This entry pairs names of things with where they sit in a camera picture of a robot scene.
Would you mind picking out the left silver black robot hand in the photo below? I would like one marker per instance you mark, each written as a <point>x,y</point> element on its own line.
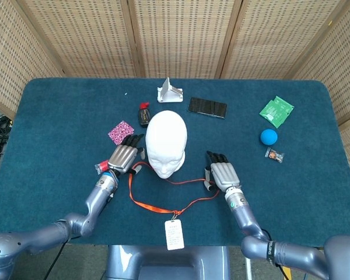
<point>123,157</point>

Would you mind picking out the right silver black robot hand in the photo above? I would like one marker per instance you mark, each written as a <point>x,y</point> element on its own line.
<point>225,176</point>

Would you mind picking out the white badge card holder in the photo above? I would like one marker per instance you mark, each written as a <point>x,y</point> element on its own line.
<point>174,234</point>

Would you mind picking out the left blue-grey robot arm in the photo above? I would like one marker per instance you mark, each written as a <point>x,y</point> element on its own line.
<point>99,198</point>

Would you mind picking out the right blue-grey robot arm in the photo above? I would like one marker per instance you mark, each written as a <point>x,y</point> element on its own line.
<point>245,216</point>

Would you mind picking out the white mannequin head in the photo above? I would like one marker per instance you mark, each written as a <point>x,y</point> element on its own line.
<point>166,137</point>

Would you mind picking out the red candy in clear wrapper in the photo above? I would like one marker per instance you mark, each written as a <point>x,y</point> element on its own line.
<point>102,167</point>

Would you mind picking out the pink patterned packet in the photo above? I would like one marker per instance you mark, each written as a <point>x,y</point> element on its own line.
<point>119,131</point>

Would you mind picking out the orange snack in clear wrapper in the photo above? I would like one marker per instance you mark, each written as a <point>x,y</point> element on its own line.
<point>274,155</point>

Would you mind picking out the blue foam ball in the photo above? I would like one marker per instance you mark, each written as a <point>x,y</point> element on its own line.
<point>269,137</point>

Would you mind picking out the black smartphone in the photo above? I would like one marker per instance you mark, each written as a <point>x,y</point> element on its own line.
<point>207,107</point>

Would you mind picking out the blue felt table cover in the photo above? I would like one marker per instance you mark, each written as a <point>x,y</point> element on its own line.
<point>61,116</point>

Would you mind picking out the white phone stand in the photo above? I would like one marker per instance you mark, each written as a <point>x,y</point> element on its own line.
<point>169,97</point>

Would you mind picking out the green foil packet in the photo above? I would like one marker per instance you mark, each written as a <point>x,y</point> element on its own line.
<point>275,112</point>

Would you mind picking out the white table leg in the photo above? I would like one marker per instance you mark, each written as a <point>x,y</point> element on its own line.
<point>249,269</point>

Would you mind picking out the blue-grey robot torso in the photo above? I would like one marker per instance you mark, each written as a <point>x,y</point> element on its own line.
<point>169,262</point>

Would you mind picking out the woven bamboo screen panel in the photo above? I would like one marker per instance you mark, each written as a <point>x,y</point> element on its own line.
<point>280,38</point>
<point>183,38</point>
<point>84,38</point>
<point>11,58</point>

